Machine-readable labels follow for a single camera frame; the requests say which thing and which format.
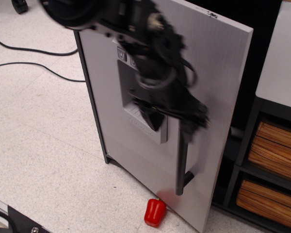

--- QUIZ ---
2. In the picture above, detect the red bell pepper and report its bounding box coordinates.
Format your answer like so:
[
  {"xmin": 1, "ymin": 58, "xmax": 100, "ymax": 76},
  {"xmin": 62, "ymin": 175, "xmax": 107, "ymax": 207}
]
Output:
[{"xmin": 144, "ymin": 199, "xmax": 166, "ymax": 228}]

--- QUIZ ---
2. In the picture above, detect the dark grey shelf unit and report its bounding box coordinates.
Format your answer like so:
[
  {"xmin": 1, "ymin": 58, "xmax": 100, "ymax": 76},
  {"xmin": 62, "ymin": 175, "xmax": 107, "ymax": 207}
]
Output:
[{"xmin": 212, "ymin": 98, "xmax": 291, "ymax": 233}]

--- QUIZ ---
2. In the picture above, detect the lower woven storage basket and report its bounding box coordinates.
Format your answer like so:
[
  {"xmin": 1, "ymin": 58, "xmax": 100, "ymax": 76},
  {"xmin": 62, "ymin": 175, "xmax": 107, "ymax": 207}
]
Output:
[{"xmin": 236, "ymin": 180, "xmax": 291, "ymax": 228}]

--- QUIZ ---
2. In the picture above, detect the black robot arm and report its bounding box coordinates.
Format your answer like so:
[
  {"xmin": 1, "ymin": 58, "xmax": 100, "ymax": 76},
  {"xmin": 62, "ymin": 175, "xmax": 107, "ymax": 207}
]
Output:
[{"xmin": 41, "ymin": 0, "xmax": 208, "ymax": 143}]

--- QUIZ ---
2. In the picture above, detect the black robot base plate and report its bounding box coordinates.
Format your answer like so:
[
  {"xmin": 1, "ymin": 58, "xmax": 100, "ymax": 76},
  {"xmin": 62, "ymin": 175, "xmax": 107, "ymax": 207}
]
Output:
[{"xmin": 7, "ymin": 205, "xmax": 50, "ymax": 233}]

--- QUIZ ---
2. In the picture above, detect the lower black floor cable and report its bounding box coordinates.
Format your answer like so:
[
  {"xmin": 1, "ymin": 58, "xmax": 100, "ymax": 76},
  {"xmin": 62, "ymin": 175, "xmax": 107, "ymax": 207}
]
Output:
[{"xmin": 0, "ymin": 62, "xmax": 86, "ymax": 83}]

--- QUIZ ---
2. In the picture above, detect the upper black floor cable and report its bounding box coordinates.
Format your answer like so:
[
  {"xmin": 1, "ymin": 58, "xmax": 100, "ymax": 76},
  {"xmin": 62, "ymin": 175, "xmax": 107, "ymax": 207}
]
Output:
[{"xmin": 0, "ymin": 36, "xmax": 79, "ymax": 56}]

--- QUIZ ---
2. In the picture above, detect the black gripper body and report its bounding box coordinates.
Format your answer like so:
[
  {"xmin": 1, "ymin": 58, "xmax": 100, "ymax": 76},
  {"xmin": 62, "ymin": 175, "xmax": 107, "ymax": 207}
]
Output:
[{"xmin": 130, "ymin": 73, "xmax": 209, "ymax": 127}]

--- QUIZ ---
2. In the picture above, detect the black floor cable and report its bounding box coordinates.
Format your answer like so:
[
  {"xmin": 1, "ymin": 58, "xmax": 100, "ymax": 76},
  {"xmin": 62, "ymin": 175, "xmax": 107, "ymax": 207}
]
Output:
[
  {"xmin": 0, "ymin": 36, "xmax": 79, "ymax": 56},
  {"xmin": 0, "ymin": 62, "xmax": 86, "ymax": 83}
]

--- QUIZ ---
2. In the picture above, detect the black caster wheel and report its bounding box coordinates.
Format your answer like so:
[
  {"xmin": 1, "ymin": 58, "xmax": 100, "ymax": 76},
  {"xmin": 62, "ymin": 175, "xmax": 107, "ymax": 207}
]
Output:
[{"xmin": 11, "ymin": 0, "xmax": 29, "ymax": 15}]

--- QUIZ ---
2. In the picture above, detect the grey water dispenser panel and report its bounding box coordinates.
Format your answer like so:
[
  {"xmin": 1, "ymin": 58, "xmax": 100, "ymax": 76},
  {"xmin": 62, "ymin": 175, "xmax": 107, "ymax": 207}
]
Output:
[{"xmin": 112, "ymin": 38, "xmax": 168, "ymax": 144}]

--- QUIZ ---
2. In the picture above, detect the black bar door handle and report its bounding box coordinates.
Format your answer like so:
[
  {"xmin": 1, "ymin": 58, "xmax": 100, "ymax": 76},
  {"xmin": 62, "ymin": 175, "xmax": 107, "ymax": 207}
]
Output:
[{"xmin": 175, "ymin": 133, "xmax": 194, "ymax": 196}]

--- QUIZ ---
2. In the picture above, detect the white countertop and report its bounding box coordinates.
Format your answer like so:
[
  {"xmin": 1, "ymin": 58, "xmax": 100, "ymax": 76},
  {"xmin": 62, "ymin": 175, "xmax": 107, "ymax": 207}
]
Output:
[{"xmin": 256, "ymin": 1, "xmax": 291, "ymax": 107}]

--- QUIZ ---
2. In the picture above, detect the upper woven storage basket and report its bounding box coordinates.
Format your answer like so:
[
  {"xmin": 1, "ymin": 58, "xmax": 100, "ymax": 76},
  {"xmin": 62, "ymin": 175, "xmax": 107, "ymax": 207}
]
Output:
[{"xmin": 248, "ymin": 121, "xmax": 291, "ymax": 180}]

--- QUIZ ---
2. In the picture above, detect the dark fridge cabinet body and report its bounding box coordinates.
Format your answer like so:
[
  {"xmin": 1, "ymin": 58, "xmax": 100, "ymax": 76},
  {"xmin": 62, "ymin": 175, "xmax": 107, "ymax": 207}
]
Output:
[{"xmin": 65, "ymin": 0, "xmax": 282, "ymax": 212}]

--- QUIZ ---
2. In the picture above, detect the grey toy fridge door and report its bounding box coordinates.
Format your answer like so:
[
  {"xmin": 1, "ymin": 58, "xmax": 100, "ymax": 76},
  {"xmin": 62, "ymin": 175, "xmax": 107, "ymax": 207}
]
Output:
[{"xmin": 75, "ymin": 0, "xmax": 253, "ymax": 233}]

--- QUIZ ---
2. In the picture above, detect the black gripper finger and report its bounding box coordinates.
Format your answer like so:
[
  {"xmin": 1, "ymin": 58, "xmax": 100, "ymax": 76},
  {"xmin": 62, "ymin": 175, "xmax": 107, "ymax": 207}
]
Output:
[
  {"xmin": 138, "ymin": 101, "xmax": 165, "ymax": 132},
  {"xmin": 179, "ymin": 119, "xmax": 199, "ymax": 144}
]

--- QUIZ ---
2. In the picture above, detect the black cable on base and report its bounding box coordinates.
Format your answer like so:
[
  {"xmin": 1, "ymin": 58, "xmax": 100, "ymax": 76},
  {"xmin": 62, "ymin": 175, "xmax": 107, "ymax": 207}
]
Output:
[{"xmin": 0, "ymin": 210, "xmax": 16, "ymax": 233}]

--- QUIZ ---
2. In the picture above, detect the woven storage basket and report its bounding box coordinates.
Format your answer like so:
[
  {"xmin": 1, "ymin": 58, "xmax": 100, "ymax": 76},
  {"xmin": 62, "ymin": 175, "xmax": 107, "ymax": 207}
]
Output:
[
  {"xmin": 236, "ymin": 180, "xmax": 291, "ymax": 228},
  {"xmin": 248, "ymin": 121, "xmax": 291, "ymax": 180}
]

